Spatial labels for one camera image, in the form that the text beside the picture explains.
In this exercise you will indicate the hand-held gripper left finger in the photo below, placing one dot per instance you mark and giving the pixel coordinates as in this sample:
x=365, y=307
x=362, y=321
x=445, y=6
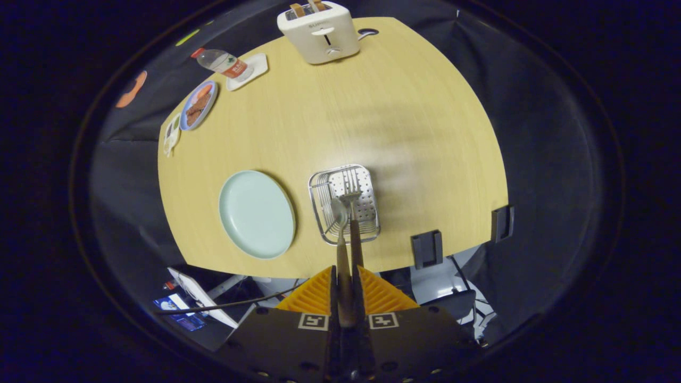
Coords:
x=298, y=346

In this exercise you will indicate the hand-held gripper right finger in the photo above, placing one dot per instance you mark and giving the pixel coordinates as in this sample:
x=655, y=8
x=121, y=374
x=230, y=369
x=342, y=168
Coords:
x=404, y=346

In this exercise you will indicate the black table edge clamp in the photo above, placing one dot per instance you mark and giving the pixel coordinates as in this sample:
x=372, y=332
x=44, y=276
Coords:
x=426, y=249
x=501, y=223

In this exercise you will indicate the white flat board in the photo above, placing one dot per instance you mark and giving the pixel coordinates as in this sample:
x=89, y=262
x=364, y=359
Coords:
x=205, y=298

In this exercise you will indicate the lit tablet screen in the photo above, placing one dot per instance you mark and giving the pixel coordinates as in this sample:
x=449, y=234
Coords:
x=178, y=311

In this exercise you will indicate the pale green plate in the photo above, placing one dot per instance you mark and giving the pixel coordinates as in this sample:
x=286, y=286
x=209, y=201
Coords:
x=256, y=215

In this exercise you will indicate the blue rimmed plate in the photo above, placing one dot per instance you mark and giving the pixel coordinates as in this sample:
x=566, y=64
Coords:
x=187, y=123

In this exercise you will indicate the orange and brown food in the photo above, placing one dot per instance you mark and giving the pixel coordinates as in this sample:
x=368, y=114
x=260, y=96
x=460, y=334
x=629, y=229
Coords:
x=199, y=105

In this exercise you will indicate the white square coaster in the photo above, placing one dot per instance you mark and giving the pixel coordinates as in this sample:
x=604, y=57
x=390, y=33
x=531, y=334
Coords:
x=258, y=65

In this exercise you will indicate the clear plastic water bottle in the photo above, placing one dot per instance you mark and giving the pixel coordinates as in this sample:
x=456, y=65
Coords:
x=221, y=62

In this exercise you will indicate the white toaster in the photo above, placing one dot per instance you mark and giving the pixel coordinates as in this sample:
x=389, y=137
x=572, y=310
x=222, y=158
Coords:
x=322, y=40

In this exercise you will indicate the toast bread slice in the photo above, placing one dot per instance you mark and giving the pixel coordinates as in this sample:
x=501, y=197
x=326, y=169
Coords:
x=297, y=9
x=317, y=6

